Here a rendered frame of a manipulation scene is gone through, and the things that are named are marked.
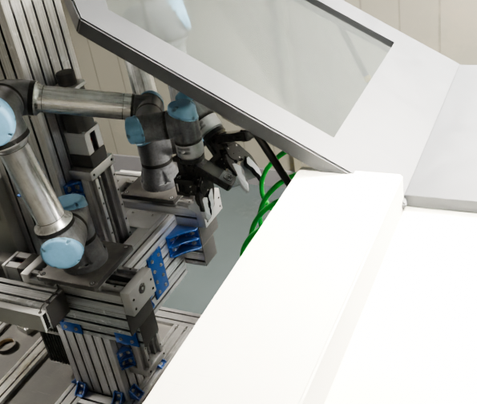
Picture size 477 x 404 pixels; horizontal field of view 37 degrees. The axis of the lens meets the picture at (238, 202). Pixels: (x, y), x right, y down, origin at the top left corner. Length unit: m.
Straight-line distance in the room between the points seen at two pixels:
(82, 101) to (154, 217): 0.74
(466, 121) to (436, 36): 2.06
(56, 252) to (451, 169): 1.10
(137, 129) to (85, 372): 1.37
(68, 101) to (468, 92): 1.06
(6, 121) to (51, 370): 1.60
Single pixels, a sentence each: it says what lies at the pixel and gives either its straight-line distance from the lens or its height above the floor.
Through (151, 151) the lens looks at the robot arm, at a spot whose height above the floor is 1.20.
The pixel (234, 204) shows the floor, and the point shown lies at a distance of 4.43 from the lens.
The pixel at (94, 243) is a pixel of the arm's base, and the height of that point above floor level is 1.11.
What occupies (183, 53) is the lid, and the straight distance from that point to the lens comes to 1.62.
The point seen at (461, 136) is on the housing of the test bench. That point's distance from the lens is 1.74.
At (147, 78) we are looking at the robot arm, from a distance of 2.29.
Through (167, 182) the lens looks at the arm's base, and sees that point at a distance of 2.60.
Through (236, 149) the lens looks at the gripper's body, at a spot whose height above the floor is 1.35.
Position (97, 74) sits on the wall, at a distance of 4.85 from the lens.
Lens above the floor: 2.30
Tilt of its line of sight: 31 degrees down
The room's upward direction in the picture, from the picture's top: 10 degrees counter-clockwise
